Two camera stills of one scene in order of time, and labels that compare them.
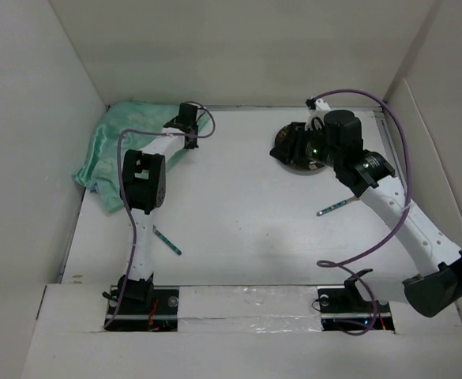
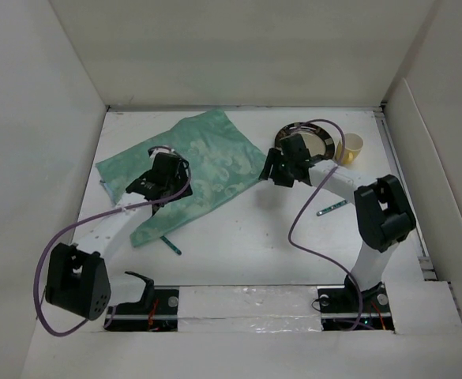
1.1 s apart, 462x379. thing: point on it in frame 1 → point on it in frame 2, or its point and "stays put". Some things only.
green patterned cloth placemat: x=116 y=132 → x=220 y=167
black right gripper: x=299 y=136 → x=273 y=158
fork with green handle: x=354 y=199 stays put
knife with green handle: x=168 y=242 stays put
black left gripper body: x=193 y=144 → x=176 y=184
